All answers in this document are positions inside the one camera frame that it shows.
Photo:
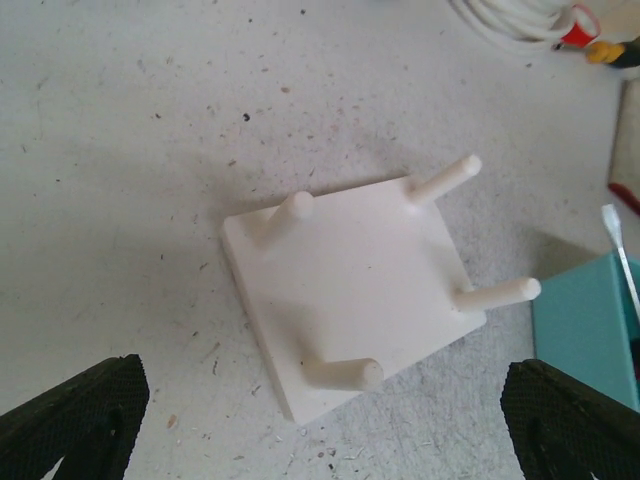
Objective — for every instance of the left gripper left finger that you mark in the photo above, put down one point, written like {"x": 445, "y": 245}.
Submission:
{"x": 83, "y": 428}

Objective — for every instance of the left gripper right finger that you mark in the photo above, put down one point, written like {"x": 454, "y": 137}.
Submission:
{"x": 561, "y": 428}

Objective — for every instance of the teal plastic parts tray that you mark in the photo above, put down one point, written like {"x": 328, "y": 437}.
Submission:
{"x": 585, "y": 324}

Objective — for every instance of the beige work glove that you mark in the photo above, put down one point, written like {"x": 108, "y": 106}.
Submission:
{"x": 623, "y": 178}

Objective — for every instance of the red tape roll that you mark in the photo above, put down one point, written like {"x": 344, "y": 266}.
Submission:
{"x": 585, "y": 29}

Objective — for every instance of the white four-peg base plate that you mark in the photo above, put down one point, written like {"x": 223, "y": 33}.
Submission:
{"x": 347, "y": 289}

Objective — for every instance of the white cable spool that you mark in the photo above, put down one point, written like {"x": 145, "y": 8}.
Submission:
{"x": 517, "y": 26}

